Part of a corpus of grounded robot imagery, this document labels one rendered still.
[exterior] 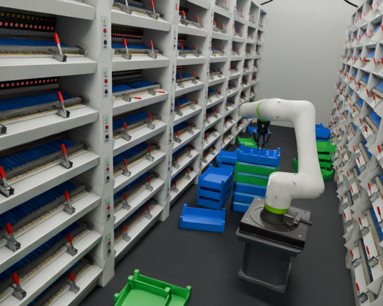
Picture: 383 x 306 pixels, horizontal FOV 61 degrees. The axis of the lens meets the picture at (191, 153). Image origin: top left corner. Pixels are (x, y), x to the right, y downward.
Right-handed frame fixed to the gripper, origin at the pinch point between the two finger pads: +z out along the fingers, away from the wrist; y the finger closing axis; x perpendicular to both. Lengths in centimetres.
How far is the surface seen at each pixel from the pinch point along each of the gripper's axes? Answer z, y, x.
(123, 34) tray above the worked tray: -94, -77, -34
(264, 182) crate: 14.1, 6.7, -22.8
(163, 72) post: -67, -62, -22
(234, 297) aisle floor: 0, -1, -115
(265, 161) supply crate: -0.1, 5.4, -16.2
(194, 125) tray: 5, -55, 20
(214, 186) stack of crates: 20.6, -28.7, -28.1
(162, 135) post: -31, -61, -38
